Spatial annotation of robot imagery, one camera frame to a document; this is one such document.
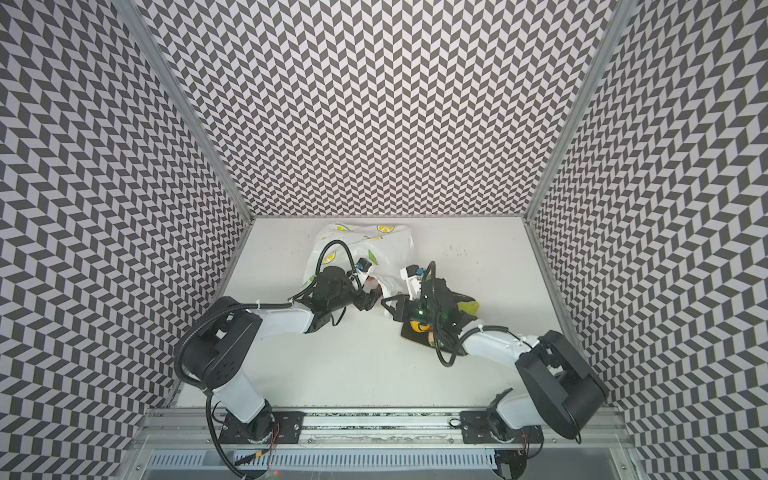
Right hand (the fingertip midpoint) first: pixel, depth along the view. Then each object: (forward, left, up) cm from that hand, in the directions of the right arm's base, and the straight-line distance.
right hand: (381, 312), depth 81 cm
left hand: (+12, +2, -4) cm, 12 cm away
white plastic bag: (+22, -2, 0) cm, 22 cm away
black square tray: (-11, -15, +11) cm, 21 cm away
